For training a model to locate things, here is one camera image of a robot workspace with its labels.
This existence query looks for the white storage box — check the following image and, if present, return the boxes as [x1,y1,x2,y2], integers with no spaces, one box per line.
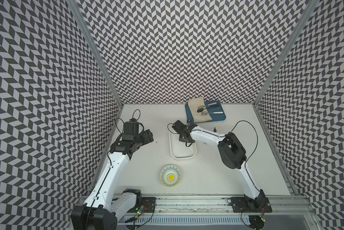
[168,128,197,160]

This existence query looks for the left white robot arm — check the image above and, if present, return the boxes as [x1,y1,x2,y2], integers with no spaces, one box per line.
[71,129,154,230]

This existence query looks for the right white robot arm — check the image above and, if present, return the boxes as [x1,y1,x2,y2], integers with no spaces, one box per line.
[172,120,266,212]

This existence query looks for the beige cloth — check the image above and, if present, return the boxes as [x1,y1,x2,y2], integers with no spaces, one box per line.
[187,97,213,123]

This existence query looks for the teal tray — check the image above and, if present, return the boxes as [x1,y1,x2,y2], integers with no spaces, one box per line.
[185,101,226,123]

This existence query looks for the yellow patterned bowl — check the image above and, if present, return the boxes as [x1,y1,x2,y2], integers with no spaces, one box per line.
[159,164,181,187]

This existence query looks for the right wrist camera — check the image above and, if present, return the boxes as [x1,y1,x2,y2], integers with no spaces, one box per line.
[172,120,187,134]

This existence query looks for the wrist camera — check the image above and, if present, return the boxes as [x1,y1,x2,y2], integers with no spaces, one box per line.
[123,121,139,136]
[172,120,187,134]

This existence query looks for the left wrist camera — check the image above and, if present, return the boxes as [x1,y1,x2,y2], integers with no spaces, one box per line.
[123,121,139,136]

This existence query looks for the dark handled spoon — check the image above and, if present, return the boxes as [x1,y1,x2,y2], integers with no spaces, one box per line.
[197,105,218,113]

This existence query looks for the white handled spoon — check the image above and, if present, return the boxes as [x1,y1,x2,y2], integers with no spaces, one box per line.
[201,111,224,116]

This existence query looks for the pink handled spoon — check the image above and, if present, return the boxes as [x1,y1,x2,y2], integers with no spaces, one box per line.
[199,102,218,108]

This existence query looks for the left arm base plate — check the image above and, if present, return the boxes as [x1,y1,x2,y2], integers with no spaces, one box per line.
[127,196,156,213]

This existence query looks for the aluminium rail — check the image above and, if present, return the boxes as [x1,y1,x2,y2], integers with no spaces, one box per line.
[97,194,313,216]

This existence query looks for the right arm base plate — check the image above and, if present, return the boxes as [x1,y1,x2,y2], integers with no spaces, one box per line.
[228,196,273,214]

